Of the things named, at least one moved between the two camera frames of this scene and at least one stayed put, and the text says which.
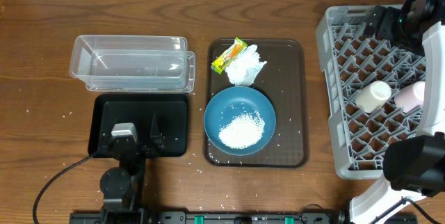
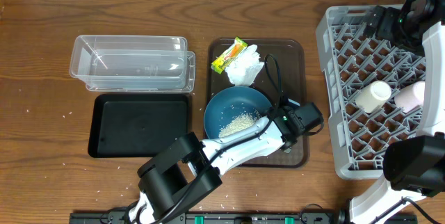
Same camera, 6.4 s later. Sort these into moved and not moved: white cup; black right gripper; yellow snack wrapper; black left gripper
Moved: black left gripper
Not moved: white cup; black right gripper; yellow snack wrapper
